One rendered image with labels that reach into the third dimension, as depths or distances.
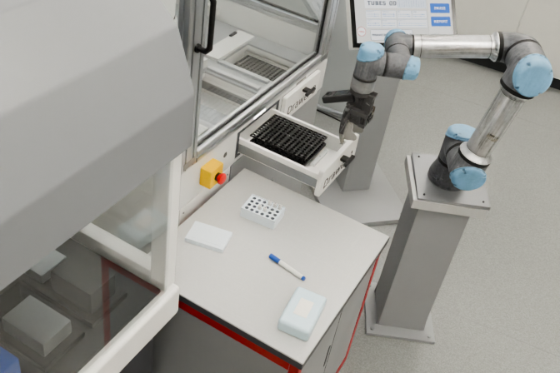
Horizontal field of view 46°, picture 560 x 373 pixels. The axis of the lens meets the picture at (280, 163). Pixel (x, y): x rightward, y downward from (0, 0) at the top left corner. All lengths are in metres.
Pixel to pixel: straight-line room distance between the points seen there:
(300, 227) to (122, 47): 1.14
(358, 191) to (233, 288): 1.71
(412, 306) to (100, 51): 2.02
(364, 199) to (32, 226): 2.58
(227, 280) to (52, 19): 1.06
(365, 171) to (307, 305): 1.70
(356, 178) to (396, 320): 0.89
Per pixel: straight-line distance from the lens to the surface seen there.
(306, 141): 2.37
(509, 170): 4.22
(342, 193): 3.55
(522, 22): 5.10
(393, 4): 3.05
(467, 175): 2.31
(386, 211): 3.53
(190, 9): 1.78
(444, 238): 2.65
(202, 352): 2.12
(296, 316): 1.90
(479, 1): 5.09
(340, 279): 2.08
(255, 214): 2.18
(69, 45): 1.20
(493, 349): 3.14
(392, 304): 2.90
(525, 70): 2.11
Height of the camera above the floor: 2.24
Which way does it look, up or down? 37 degrees down
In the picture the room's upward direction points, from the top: 10 degrees clockwise
